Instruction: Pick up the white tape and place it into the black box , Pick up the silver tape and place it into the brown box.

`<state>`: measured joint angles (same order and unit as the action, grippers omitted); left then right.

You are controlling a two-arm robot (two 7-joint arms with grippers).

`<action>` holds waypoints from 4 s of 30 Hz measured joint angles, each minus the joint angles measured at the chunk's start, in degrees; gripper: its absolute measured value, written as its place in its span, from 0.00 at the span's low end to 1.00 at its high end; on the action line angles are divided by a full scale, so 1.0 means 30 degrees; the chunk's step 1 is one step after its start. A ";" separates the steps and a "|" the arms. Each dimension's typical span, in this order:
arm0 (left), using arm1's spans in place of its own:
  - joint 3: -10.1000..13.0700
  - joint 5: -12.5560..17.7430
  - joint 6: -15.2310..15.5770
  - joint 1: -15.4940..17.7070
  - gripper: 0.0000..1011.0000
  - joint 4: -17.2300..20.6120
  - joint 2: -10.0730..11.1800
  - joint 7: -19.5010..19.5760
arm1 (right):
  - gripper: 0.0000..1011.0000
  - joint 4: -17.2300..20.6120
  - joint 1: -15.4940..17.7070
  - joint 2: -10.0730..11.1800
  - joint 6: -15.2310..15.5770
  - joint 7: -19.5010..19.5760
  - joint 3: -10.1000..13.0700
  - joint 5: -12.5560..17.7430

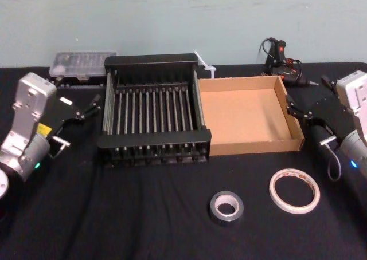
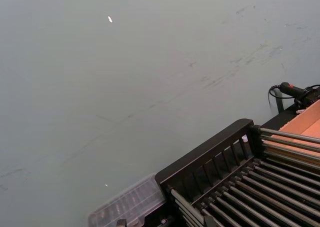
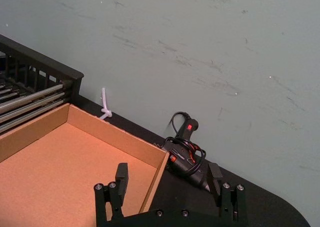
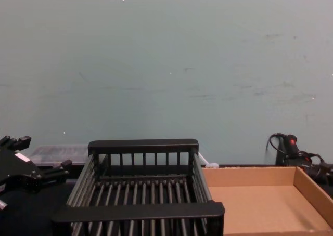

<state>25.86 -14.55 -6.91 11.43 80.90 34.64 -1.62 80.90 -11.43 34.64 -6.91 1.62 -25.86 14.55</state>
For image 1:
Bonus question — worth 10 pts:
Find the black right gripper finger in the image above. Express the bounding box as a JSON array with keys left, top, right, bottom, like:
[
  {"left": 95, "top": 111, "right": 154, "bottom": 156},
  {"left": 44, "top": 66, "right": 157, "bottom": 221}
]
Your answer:
[
  {"left": 287, "top": 108, "right": 314, "bottom": 127},
  {"left": 285, "top": 95, "right": 308, "bottom": 115}
]

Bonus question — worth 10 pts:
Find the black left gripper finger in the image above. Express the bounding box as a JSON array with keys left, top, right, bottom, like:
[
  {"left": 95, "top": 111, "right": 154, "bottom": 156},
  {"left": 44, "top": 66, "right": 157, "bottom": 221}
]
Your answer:
[
  {"left": 84, "top": 95, "right": 103, "bottom": 114},
  {"left": 75, "top": 107, "right": 101, "bottom": 124}
]

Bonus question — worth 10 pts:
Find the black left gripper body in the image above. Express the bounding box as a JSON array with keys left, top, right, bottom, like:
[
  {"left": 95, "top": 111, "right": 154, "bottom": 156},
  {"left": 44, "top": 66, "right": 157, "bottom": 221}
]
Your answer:
[{"left": 38, "top": 94, "right": 87, "bottom": 143}]

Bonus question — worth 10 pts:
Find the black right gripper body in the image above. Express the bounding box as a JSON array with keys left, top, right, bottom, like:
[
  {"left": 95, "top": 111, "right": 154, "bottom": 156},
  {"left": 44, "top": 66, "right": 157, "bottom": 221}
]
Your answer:
[{"left": 307, "top": 94, "right": 357, "bottom": 146}]

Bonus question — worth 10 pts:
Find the clear plastic case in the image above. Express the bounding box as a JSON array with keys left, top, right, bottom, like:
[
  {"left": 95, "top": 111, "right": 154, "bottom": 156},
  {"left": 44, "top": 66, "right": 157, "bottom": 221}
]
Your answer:
[{"left": 49, "top": 51, "right": 118, "bottom": 88}]

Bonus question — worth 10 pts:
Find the shallow brown cardboard tray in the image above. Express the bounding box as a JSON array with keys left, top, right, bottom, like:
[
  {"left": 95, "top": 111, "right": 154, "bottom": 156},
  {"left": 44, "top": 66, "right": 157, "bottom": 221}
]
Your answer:
[{"left": 197, "top": 74, "right": 306, "bottom": 157}]

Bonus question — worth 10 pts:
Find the black rack with steel bars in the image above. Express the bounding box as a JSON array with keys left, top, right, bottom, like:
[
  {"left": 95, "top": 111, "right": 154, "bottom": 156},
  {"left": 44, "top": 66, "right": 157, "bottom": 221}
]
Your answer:
[{"left": 96, "top": 53, "right": 212, "bottom": 170}]

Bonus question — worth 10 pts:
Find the roll of white tape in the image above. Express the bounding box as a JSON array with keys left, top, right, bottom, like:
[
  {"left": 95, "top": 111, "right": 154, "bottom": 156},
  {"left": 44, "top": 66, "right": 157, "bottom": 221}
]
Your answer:
[{"left": 268, "top": 168, "right": 321, "bottom": 215}]

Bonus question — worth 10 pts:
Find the black table cloth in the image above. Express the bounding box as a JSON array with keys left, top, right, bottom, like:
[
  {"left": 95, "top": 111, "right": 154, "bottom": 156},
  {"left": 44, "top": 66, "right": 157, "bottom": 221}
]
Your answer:
[{"left": 0, "top": 61, "right": 367, "bottom": 260}]

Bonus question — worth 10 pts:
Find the roll of silver tape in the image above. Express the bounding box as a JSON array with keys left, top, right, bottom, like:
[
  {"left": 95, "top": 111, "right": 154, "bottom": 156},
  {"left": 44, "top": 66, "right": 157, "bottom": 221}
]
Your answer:
[{"left": 209, "top": 190, "right": 245, "bottom": 228}]

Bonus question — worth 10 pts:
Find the left gripper thin dark cable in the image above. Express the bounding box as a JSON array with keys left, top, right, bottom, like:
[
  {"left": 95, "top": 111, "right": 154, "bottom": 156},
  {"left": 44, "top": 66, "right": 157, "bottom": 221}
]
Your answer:
[{"left": 48, "top": 136, "right": 72, "bottom": 159}]

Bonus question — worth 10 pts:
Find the gripper thin dark cable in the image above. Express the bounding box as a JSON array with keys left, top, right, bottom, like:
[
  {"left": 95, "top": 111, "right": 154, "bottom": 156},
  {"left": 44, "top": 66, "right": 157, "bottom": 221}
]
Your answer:
[
  {"left": 48, "top": 136, "right": 72, "bottom": 159},
  {"left": 319, "top": 136, "right": 342, "bottom": 182}
]

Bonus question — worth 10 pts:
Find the black corded tool red switch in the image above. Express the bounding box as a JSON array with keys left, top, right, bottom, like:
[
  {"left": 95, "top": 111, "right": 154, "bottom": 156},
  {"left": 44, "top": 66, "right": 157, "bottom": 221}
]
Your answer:
[{"left": 257, "top": 37, "right": 319, "bottom": 88}]

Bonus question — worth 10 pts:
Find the right gripper thin dark cable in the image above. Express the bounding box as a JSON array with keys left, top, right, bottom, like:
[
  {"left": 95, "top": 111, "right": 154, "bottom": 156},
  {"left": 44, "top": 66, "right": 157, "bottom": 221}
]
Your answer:
[{"left": 319, "top": 136, "right": 342, "bottom": 182}]

